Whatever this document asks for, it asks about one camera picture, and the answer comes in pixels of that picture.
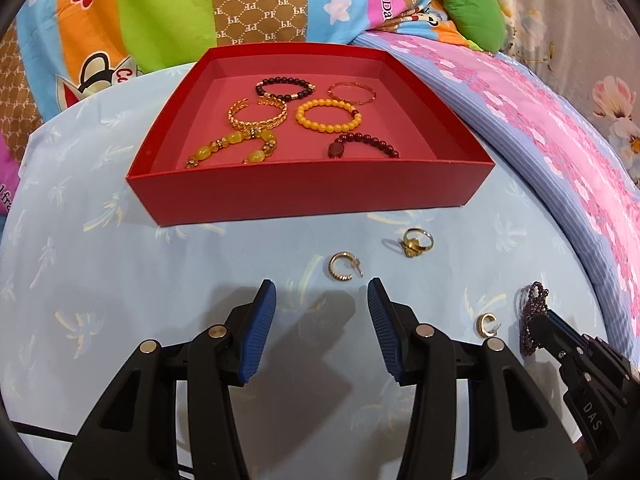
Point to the light blue palm print sheet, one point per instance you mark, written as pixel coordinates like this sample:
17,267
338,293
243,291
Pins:
150,285

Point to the gold hoop earring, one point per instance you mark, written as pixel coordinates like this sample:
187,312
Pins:
334,271
482,327

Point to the red cardboard box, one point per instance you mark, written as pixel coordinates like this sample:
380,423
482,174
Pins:
300,190

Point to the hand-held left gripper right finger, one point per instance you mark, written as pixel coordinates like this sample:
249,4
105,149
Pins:
387,335

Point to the green pillow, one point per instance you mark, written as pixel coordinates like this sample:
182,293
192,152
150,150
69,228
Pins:
470,5

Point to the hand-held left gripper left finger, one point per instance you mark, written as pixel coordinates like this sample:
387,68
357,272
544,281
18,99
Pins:
255,340

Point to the grey floral cloth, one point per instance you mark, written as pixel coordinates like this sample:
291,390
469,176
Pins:
575,35

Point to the dark purple small bead strand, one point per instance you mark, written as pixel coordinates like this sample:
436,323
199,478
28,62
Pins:
525,340

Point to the gold woven cuff bangle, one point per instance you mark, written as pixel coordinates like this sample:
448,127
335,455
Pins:
240,122

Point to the pink floral striped quilt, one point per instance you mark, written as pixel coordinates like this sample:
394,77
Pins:
550,160

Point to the colourful cartoon monkey blanket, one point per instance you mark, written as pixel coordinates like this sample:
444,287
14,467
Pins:
160,10

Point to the thin gold bangle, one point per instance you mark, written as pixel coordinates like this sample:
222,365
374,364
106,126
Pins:
371,96

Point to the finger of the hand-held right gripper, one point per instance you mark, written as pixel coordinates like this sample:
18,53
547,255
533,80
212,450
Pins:
567,327
550,335

